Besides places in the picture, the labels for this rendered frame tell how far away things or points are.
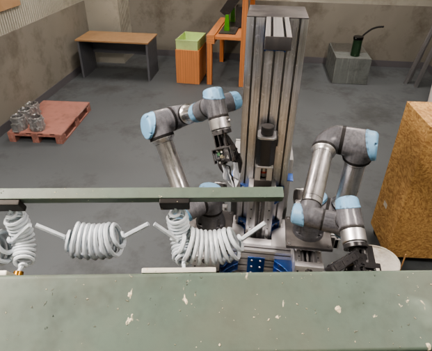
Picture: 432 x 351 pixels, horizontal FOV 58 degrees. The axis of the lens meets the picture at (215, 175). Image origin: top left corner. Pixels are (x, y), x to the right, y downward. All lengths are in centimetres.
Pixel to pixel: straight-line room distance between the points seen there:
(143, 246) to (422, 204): 222
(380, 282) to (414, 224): 278
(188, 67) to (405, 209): 453
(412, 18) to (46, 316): 812
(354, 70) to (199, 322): 683
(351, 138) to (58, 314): 129
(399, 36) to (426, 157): 555
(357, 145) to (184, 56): 533
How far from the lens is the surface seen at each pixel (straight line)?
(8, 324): 57
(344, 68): 717
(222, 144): 139
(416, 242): 348
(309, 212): 138
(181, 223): 68
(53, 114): 573
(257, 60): 175
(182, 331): 52
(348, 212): 128
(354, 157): 163
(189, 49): 667
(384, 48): 838
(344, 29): 812
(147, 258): 336
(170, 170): 181
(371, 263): 126
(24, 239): 76
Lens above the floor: 236
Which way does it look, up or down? 33 degrees down
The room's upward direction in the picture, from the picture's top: 1 degrees clockwise
